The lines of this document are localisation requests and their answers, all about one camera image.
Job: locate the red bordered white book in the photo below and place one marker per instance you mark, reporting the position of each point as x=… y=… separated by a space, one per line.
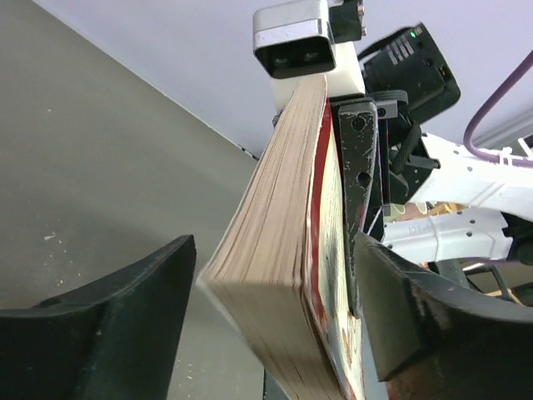
x=278 y=273

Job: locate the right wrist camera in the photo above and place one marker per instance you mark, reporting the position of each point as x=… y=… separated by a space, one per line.
x=299 y=38

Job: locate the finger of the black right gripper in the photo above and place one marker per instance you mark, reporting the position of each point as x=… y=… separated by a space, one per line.
x=356 y=127

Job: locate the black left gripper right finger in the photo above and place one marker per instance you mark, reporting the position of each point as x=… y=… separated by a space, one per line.
x=434 y=339

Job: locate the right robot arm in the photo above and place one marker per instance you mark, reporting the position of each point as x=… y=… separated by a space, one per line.
x=477 y=203

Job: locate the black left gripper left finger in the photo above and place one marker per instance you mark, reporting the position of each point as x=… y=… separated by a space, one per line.
x=114 y=338

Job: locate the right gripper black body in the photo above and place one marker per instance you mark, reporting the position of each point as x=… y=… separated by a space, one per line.
x=402 y=163

